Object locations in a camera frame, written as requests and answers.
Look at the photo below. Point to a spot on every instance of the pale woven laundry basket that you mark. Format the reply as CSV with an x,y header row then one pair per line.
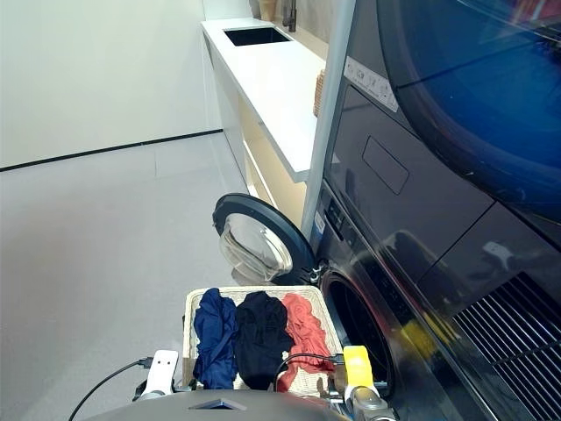
x,y
263,290

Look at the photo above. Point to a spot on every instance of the coral red garment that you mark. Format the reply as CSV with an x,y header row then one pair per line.
x,y
302,324

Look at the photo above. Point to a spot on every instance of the black garment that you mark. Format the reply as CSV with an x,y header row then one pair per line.
x,y
263,337

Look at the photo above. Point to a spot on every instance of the navy blue garment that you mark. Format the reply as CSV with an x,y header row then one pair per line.
x,y
215,333

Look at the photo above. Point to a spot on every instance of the round glass washing machine door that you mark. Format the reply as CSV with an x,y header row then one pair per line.
x,y
245,205

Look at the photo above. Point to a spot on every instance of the grey washing machine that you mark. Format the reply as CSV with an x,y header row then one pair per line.
x,y
412,373

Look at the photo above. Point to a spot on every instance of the blue white energy sticker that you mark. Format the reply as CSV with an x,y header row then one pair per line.
x,y
319,223

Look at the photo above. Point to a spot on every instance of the brown wicker object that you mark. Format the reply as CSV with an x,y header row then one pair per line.
x,y
319,94

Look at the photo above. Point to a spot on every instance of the white counter cabinet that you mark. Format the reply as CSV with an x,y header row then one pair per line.
x,y
271,87

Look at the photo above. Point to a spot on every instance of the white icon instruction sticker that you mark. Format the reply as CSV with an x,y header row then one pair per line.
x,y
372,83

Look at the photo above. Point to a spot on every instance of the dark grey stacked dryer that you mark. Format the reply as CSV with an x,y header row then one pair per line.
x,y
438,206

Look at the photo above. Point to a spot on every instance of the black rectangular sink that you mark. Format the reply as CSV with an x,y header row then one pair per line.
x,y
256,36

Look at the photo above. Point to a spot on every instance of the dark metal faucet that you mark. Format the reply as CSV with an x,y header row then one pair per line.
x,y
289,17

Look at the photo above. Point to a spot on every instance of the beige ribbed vase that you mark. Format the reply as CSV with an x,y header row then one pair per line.
x,y
268,9

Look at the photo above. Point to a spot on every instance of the grey vase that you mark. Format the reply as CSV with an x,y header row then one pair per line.
x,y
255,8

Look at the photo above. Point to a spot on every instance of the dark grey robot torso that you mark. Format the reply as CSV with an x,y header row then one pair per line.
x,y
175,408

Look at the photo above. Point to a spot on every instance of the round dark dryer door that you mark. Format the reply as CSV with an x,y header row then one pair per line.
x,y
482,87

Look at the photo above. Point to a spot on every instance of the black dryer vent grille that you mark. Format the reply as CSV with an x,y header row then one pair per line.
x,y
517,333

